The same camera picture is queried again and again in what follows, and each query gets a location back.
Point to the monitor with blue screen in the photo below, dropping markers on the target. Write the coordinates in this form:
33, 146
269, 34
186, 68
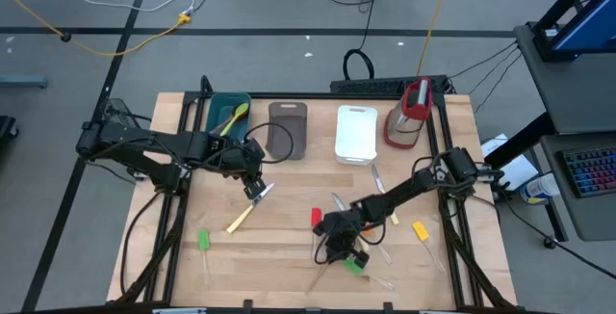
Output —
592, 25

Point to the grey translucent plastic bin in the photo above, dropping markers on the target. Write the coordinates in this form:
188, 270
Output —
286, 140

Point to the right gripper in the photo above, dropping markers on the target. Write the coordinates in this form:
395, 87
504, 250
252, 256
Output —
344, 232

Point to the white plastic bin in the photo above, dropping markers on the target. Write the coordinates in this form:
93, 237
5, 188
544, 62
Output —
356, 136

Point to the lime green silicone spoon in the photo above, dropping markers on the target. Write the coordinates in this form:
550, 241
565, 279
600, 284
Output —
242, 110

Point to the low grey desk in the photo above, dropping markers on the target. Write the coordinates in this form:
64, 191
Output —
592, 217

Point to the dark grey spoon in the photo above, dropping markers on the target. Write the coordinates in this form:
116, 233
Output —
222, 125

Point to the black vented box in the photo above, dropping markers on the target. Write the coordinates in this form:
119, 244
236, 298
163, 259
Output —
366, 85

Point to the white bottle with label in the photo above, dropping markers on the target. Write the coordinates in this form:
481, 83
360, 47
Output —
541, 188

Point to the backlit black keyboard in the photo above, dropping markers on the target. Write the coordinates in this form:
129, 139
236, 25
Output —
592, 172

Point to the teal plastic bin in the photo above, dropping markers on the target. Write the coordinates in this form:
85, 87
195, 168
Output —
219, 107

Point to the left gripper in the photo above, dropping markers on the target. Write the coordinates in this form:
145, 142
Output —
243, 160

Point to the black round floor weight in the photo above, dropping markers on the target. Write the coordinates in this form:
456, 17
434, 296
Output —
66, 37

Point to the gold metal spoon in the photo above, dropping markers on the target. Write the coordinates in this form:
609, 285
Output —
318, 279

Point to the white paper sheet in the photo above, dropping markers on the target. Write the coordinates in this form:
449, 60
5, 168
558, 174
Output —
522, 169

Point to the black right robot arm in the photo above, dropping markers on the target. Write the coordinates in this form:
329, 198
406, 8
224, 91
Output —
409, 186

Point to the grey standing desk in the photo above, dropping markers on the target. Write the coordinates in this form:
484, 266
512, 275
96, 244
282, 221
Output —
568, 92

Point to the black aluminium table frame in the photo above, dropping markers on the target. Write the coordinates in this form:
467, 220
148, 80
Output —
317, 96

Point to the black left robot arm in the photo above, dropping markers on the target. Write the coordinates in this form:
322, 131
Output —
120, 137

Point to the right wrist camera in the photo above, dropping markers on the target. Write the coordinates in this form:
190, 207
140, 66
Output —
323, 226

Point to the black floor object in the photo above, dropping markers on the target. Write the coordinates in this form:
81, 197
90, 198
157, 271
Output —
7, 127

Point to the grey cart foot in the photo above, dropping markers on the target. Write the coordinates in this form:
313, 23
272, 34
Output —
24, 81

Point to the black desk caster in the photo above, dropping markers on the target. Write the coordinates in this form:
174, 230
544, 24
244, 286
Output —
551, 243

